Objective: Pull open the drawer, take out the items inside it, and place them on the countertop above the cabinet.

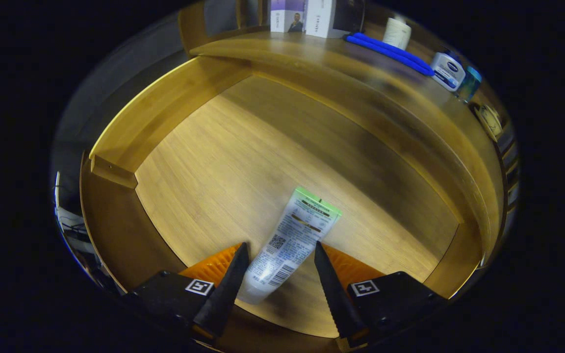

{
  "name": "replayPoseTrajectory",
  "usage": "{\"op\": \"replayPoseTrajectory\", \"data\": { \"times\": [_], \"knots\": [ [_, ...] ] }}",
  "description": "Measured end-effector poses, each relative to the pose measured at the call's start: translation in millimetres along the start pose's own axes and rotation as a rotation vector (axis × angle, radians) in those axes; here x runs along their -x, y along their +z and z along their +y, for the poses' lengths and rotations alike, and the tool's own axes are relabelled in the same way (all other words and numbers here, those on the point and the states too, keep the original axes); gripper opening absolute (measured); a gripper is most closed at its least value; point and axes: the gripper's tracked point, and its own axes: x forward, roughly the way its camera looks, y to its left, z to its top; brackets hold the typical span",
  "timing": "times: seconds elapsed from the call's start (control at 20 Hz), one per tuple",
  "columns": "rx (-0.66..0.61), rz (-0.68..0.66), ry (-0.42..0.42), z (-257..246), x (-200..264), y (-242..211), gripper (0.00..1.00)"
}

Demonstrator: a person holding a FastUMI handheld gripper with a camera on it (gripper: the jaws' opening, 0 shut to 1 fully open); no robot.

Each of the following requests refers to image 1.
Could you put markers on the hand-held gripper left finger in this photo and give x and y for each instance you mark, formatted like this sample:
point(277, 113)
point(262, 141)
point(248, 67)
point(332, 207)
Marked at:
point(228, 289)

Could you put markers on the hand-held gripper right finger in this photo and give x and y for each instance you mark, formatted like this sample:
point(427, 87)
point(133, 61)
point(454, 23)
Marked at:
point(336, 294)

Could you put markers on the white tube with green end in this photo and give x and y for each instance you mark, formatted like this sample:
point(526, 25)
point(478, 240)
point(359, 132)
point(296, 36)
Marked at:
point(292, 235)

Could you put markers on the ceramic lidded teacup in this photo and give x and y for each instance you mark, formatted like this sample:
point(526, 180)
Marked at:
point(488, 120)

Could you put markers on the teal bottle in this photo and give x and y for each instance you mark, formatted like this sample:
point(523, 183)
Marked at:
point(469, 86)

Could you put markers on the blue folded cloth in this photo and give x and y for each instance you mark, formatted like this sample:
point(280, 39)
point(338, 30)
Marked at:
point(390, 51)

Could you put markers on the white bottle with blue cap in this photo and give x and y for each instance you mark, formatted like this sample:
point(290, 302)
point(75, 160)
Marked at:
point(447, 71)

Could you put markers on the white pump bottle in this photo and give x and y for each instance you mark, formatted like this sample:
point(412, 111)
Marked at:
point(397, 34)

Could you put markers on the white book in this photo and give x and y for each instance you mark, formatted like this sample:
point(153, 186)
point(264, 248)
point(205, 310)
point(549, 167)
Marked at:
point(319, 19)

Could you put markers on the purple book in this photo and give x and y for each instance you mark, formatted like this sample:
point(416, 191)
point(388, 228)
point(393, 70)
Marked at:
point(285, 19)

